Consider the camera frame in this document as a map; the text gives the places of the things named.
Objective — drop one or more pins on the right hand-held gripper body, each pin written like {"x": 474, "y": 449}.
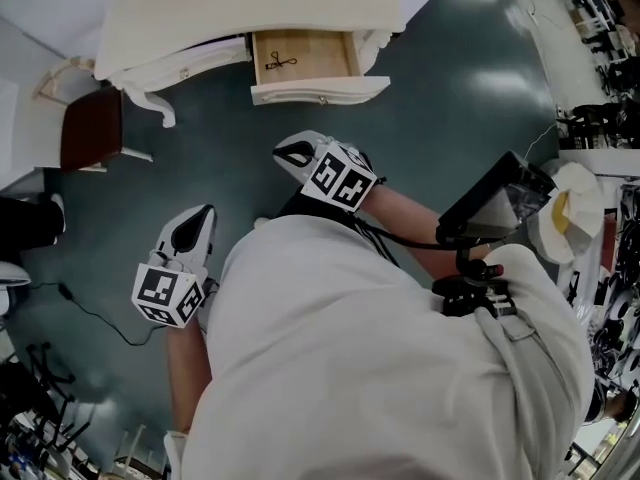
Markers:
{"x": 340, "y": 178}

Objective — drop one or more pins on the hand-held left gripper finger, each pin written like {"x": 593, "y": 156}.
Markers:
{"x": 196, "y": 240}
{"x": 186, "y": 230}

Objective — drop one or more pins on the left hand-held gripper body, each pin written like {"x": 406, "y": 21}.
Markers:
{"x": 162, "y": 293}

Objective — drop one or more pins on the metal eyelash curler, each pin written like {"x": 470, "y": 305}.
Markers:
{"x": 277, "y": 61}

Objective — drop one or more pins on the wooden drawer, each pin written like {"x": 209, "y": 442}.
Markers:
{"x": 305, "y": 53}

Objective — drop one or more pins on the person's left forearm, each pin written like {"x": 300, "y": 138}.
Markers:
{"x": 187, "y": 378}

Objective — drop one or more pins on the person's right forearm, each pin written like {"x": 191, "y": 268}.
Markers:
{"x": 405, "y": 213}

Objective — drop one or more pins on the white dressing table drawer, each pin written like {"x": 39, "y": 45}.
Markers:
{"x": 200, "y": 60}

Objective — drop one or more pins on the white ornate desk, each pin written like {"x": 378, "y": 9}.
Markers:
{"x": 225, "y": 8}

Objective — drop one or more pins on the person's black trousers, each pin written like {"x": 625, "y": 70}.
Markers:
{"x": 302, "y": 207}

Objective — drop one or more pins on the person's left white shoe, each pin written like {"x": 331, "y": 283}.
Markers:
{"x": 262, "y": 222}

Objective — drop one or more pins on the brown cushioned stool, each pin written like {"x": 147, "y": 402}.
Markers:
{"x": 92, "y": 128}

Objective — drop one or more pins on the black legged table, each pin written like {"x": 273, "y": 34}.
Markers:
{"x": 45, "y": 398}

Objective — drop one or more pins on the white shelf cabinet desk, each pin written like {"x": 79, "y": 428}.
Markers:
{"x": 25, "y": 133}

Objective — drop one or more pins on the person's white shirt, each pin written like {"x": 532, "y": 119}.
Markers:
{"x": 350, "y": 368}

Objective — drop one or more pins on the cluttered white shelf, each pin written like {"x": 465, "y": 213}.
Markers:
{"x": 610, "y": 118}

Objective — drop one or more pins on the black chest mount rig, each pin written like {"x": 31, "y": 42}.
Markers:
{"x": 472, "y": 288}

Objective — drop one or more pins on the light wooden frame stand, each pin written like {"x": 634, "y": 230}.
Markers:
{"x": 52, "y": 80}

